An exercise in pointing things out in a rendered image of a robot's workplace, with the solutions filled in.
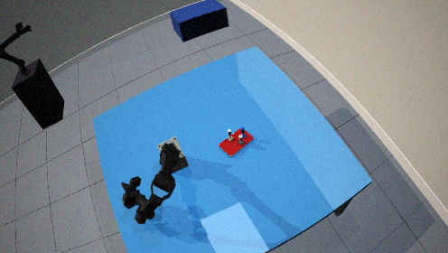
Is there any red circuit board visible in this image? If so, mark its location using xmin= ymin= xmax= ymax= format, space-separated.
xmin=218 ymin=126 xmax=255 ymax=158

